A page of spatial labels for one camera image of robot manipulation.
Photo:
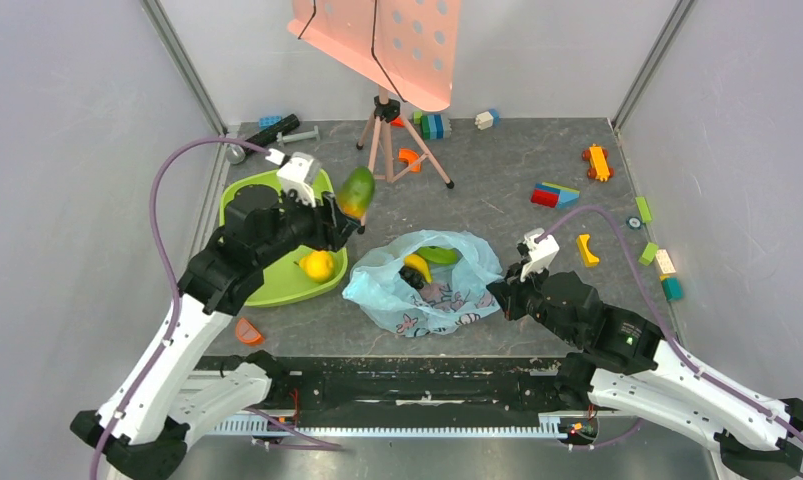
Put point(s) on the green blue brick stack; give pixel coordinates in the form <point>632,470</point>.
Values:
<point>432,126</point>

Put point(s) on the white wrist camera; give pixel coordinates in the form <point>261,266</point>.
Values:
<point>296,175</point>
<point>545,248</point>

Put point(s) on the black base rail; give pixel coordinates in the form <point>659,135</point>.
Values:
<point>420,392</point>

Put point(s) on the yellow fake lemon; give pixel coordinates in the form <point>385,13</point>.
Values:
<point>318,266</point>

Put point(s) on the black microphone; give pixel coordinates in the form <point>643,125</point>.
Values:
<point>236,154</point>

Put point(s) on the dark fake fruit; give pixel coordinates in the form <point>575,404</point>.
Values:
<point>412,277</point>

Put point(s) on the pink perforated board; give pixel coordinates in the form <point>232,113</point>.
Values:
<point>407,47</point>

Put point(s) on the green fake fruit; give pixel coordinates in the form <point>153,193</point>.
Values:
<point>438,255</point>

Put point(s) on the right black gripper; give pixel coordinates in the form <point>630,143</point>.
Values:
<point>513,297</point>

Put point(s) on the white yellow teal bricks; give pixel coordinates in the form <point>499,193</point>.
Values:
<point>672,288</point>

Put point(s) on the small round blue wheel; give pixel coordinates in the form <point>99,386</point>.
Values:
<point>634,223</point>

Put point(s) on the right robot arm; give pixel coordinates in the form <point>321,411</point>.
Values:
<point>624,362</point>

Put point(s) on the orange curved toy piece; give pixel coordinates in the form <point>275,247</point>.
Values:
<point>410,159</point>

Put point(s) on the green plastic basin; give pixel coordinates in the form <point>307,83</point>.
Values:
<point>284,281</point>

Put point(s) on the orange half round toy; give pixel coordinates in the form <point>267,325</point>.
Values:
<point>247,333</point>

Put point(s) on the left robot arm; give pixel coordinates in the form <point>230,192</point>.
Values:
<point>143,430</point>

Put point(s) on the grey plastic syringe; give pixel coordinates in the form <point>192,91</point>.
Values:
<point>313,134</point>

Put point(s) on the orange yellow toy car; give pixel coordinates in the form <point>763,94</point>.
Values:
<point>596,158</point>

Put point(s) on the yellow arch toy block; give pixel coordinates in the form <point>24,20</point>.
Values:
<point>588,258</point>

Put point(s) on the red blue wedge blocks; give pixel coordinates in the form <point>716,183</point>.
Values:
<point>554,196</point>

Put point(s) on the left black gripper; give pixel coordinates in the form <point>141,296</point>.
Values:
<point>325,236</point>

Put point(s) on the pink tripod stand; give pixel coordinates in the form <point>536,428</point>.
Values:
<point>377,137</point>

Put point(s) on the green flat brick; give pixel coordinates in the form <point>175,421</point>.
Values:
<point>644,209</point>

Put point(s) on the yellow fake banana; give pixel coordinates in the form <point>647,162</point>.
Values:
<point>420,265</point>

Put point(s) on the green orange fake mango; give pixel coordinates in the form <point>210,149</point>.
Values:
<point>356,193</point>

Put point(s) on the light blue cartoon plastic bag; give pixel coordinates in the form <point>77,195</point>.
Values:
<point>456,296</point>

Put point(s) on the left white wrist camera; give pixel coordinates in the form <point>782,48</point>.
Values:
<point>296,175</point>

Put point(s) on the white blue toy brick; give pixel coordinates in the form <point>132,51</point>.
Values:
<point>486,119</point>

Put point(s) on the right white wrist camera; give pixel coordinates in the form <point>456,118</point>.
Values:
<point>545,248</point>

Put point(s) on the green small brick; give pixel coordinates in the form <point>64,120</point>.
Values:
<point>648,254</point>

